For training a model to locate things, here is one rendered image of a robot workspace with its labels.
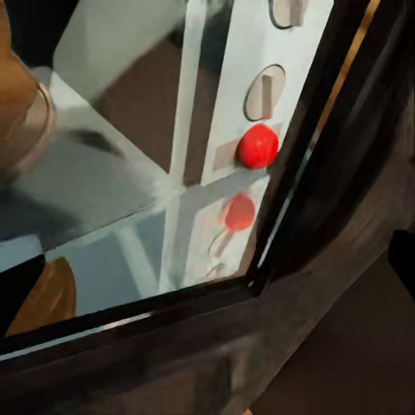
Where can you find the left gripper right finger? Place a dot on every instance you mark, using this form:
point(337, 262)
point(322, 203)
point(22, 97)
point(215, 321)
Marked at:
point(401, 257)

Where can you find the microwave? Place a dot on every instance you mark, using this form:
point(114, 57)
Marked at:
point(184, 161)

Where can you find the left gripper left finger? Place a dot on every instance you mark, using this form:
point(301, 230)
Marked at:
point(21, 258)

